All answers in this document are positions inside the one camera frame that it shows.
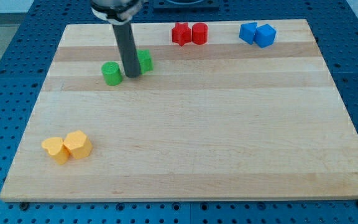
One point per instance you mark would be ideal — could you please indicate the green star block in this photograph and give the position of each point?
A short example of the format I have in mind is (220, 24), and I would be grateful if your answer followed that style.
(145, 60)

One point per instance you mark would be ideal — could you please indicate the yellow heart block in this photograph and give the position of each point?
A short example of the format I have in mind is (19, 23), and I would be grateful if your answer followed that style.
(56, 149)

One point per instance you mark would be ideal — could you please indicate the blue cube block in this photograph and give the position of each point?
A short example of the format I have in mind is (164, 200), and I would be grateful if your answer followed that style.
(264, 35)

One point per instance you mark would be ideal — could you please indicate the green cylinder block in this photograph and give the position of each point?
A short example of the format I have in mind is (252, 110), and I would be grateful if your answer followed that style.
(111, 73)

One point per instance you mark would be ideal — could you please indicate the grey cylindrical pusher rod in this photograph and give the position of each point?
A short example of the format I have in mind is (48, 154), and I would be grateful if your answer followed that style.
(127, 49)

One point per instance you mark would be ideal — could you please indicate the blue triangular block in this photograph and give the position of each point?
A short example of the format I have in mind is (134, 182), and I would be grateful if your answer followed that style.
(247, 32)

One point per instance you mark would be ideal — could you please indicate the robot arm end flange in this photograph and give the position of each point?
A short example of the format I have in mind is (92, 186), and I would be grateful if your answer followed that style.
(116, 12)

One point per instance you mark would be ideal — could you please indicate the yellow hexagon block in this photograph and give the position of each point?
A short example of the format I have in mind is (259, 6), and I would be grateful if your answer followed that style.
(78, 144)

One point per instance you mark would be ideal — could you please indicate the red star block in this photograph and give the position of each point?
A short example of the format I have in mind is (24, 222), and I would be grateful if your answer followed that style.
(181, 34)

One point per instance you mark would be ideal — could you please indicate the light wooden board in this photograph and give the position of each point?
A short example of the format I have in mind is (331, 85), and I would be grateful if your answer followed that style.
(225, 120)

